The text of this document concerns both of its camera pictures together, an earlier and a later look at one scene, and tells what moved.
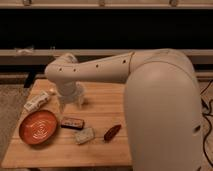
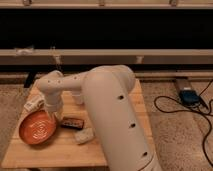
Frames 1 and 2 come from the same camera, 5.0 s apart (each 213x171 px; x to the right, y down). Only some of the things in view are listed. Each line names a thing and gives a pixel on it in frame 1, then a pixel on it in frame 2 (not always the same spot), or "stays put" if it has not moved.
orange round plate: [38, 127] stays put
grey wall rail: [43, 57] stays put
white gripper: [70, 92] -> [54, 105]
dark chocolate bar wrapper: [72, 123] stays put
